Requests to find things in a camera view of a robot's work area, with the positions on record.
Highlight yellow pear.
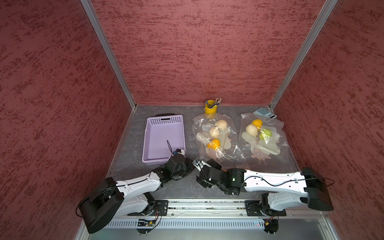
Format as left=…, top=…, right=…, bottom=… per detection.
left=207, top=139, right=221, bottom=150

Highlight clear zip-top bag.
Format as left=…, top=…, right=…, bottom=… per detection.
left=238, top=113, right=297, bottom=173
left=192, top=113, right=249, bottom=170

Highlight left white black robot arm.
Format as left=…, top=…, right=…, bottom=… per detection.
left=76, top=153, right=195, bottom=234

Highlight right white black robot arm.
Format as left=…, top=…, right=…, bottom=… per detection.
left=193, top=159, right=334, bottom=217

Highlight beige round fruit left bag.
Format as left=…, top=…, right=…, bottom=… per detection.
left=215, top=120, right=228, bottom=130

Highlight green pear in right bag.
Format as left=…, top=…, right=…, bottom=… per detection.
left=259, top=129, right=273, bottom=140

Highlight yellow fruit in right bag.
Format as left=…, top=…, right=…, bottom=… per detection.
left=252, top=119, right=263, bottom=130

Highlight lilac perforated plastic basket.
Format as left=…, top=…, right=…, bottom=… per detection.
left=142, top=115, right=186, bottom=165

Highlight yellow pen cup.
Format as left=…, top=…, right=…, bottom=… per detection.
left=204, top=103, right=217, bottom=119

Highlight pens in cup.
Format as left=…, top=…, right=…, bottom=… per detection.
left=206, top=98, right=222, bottom=109

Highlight grey calculator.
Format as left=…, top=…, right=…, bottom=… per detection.
left=253, top=108, right=277, bottom=119

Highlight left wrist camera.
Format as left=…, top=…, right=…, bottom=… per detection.
left=173, top=149, right=185, bottom=156

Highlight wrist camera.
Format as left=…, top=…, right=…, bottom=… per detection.
left=193, top=158, right=207, bottom=172
left=173, top=149, right=185, bottom=156

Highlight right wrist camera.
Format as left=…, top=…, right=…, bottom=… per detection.
left=193, top=158, right=207, bottom=172

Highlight aluminium front rail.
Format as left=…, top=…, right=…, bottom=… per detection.
left=83, top=197, right=331, bottom=220

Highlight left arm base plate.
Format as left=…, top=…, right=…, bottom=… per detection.
left=128, top=200, right=169, bottom=217

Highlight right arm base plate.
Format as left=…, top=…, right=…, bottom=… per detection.
left=245, top=201, right=287, bottom=217

